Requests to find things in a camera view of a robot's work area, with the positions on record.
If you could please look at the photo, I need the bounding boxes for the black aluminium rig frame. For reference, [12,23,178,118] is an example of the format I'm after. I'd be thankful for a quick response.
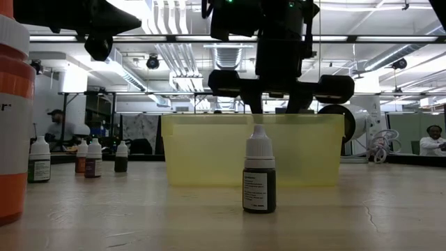
[29,33,446,165]

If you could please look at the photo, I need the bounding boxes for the white coiled cables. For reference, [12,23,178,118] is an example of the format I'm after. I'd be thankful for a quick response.
[368,128,402,165]

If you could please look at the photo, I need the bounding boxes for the yellow translucent plastic bin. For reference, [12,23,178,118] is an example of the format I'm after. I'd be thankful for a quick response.
[160,113,346,188]

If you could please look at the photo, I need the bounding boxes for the small purple coloring bottle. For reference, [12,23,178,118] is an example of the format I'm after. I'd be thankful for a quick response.
[84,137,103,179]

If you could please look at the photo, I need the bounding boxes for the black shelving unit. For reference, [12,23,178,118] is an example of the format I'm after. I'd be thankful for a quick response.
[85,93,116,140]

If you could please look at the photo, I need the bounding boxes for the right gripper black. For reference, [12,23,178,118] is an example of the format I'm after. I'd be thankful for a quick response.
[208,38,355,114]

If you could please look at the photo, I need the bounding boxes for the small orange coloring bottle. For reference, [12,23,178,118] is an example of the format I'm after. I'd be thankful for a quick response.
[75,139,89,174]

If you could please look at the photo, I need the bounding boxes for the small dark coloring bottle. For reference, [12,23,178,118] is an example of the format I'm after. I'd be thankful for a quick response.
[114,140,129,173]
[242,124,277,215]

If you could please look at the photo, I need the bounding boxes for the thin hanging cord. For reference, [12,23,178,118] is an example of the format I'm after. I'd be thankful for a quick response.
[318,0,322,77]

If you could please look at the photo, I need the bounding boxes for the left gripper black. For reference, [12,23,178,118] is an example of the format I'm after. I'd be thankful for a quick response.
[40,0,142,62]

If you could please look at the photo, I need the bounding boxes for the grey-green partition curtain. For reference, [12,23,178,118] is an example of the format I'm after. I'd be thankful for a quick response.
[387,113,446,156]

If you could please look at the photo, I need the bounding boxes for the grey marbled backdrop panel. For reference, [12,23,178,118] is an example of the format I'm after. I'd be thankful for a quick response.
[121,114,162,154]

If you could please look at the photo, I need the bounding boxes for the person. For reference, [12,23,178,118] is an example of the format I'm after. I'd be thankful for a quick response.
[419,124,446,157]
[44,108,76,151]

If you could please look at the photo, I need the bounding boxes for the large red-orange coloring bottle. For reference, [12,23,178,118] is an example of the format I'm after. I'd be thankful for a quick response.
[0,0,37,227]

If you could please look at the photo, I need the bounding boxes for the small green coloring bottle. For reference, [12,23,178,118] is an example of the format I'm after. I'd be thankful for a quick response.
[27,135,52,184]

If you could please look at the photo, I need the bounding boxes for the white dome-shaped object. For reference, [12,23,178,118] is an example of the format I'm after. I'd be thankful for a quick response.
[73,124,91,137]

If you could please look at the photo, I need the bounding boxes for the black office chair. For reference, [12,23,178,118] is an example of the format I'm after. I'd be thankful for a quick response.
[130,138,153,155]

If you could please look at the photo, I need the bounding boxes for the silver ceiling ventilation duct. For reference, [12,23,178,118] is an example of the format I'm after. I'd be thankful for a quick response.
[213,40,245,70]

